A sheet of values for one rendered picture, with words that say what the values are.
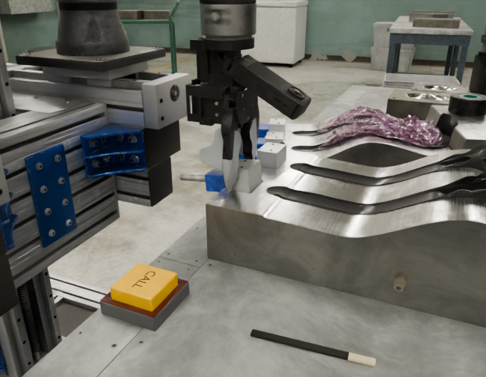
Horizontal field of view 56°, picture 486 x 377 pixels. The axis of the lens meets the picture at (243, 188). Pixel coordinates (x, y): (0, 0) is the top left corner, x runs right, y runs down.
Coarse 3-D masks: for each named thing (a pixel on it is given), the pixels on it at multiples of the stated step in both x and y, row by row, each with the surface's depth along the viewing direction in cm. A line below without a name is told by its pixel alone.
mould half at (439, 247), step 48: (240, 192) 68; (336, 192) 69; (384, 192) 68; (240, 240) 64; (288, 240) 61; (336, 240) 58; (384, 240) 56; (432, 240) 53; (480, 240) 51; (336, 288) 61; (384, 288) 58; (432, 288) 55; (480, 288) 53
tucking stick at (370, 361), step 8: (256, 336) 53; (264, 336) 53; (272, 336) 53; (280, 336) 53; (288, 344) 52; (296, 344) 51; (304, 344) 51; (312, 344) 51; (320, 352) 50; (328, 352) 50; (336, 352) 50; (344, 352) 50; (352, 360) 49; (360, 360) 49; (368, 360) 49
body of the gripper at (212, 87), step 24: (192, 48) 64; (216, 48) 60; (240, 48) 60; (216, 72) 64; (192, 96) 66; (216, 96) 63; (240, 96) 62; (192, 120) 66; (216, 120) 65; (240, 120) 64
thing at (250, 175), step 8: (240, 160) 71; (248, 160) 71; (256, 160) 71; (240, 168) 67; (248, 168) 67; (256, 168) 70; (184, 176) 74; (192, 176) 73; (200, 176) 73; (208, 176) 70; (216, 176) 70; (240, 176) 67; (248, 176) 67; (256, 176) 70; (208, 184) 71; (216, 184) 70; (224, 184) 69; (240, 184) 68; (248, 184) 67; (256, 184) 70; (248, 192) 68
